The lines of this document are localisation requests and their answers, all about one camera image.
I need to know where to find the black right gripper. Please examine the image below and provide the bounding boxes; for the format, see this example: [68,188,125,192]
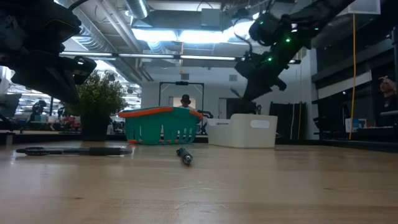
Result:
[235,49,287,101]

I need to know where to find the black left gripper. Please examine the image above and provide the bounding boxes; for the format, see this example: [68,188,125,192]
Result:
[0,46,97,105]

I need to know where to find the white plastic bin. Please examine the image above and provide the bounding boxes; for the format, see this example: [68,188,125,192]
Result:
[206,113,279,149]

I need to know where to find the teal basket with orange rim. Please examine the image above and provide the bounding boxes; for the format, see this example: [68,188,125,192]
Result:
[118,106,205,146]

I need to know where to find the potted green plant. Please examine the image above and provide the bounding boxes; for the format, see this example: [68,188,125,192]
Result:
[63,71,128,142]

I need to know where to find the person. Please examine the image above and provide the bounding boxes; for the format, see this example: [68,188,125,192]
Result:
[177,93,196,110]
[374,75,398,128]

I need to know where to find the long strip light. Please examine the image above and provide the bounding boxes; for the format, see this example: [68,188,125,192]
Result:
[58,52,239,62]

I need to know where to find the white blue carton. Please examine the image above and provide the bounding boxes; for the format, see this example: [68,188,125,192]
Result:
[344,117,368,134]

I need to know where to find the black standing desk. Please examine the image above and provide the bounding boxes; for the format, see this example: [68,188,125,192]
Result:
[312,126,398,146]

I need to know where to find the black wall panels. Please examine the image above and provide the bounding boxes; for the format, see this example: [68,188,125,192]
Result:
[269,101,307,141]

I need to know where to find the black background rig frame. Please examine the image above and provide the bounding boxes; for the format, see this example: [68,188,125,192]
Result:
[157,81,205,108]

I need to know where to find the yellow cable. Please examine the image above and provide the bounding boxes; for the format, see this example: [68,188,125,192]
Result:
[347,12,358,141]

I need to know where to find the silver ventilation duct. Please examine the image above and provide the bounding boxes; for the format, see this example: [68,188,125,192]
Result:
[124,0,150,20]

